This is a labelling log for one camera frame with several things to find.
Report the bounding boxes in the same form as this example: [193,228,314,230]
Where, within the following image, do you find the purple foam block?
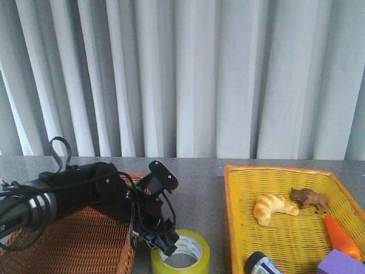
[317,249,365,274]

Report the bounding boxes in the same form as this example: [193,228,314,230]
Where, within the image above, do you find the yellow packing tape roll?
[151,229,210,274]

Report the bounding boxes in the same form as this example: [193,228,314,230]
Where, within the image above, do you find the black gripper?
[126,187,180,256]

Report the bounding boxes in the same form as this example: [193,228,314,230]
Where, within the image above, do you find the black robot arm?
[1,160,179,256]

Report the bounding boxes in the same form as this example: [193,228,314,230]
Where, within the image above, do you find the black capped white bottle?
[244,251,284,274]

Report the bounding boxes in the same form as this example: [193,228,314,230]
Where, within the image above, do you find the toy croissant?
[253,194,299,226]

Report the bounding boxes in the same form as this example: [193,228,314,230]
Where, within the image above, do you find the grey pleated curtain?
[1,1,364,160]

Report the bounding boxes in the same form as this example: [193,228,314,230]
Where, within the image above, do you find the yellow plastic woven basket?
[225,165,364,273]

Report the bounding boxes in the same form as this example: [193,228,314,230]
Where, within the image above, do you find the brown wicker basket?
[1,185,135,273]

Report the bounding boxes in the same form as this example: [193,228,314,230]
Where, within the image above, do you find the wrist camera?
[136,160,179,198]

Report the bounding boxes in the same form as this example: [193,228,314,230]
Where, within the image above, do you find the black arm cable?
[0,136,177,252]

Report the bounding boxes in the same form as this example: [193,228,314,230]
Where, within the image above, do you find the brown toy animal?
[290,188,330,214]

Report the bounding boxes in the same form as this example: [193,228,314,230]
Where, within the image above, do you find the orange toy carrot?
[325,215,361,261]

